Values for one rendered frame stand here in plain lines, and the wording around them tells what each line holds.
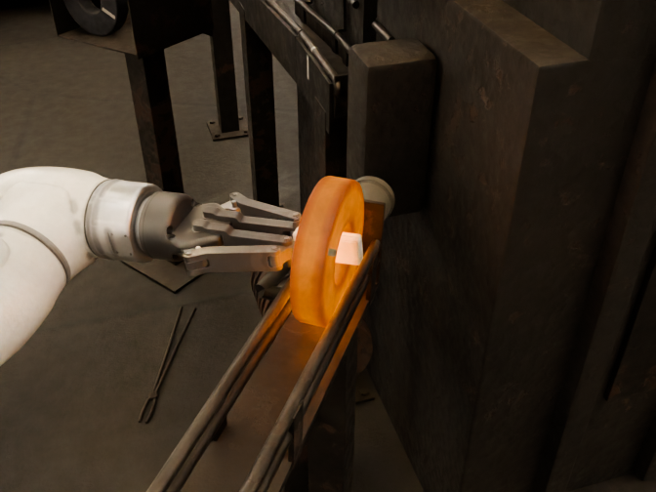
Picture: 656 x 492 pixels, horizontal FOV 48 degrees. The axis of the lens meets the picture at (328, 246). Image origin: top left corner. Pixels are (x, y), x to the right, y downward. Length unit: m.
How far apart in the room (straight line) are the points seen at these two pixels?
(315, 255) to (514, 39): 0.32
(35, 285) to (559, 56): 0.58
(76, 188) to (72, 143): 1.68
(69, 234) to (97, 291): 1.05
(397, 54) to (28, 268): 0.51
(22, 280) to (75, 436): 0.81
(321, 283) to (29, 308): 0.30
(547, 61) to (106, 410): 1.14
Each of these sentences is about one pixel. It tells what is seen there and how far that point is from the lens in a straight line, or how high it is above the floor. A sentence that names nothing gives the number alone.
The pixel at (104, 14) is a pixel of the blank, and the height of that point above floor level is 0.65.
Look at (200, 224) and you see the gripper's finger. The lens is 0.78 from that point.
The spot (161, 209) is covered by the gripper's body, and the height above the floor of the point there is 0.73.
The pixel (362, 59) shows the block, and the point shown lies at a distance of 0.95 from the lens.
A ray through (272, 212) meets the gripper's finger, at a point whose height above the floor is 0.72.
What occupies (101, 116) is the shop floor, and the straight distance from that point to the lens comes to 2.66.
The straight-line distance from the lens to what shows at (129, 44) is 1.56.
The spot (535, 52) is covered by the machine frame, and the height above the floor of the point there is 0.87.
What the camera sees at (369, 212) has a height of 0.71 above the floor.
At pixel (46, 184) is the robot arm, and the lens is 0.86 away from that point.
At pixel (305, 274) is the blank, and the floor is 0.73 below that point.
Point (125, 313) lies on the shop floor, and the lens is 1.79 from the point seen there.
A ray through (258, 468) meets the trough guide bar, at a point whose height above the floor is 0.71.
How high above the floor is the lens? 1.17
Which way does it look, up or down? 37 degrees down
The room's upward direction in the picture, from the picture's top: straight up
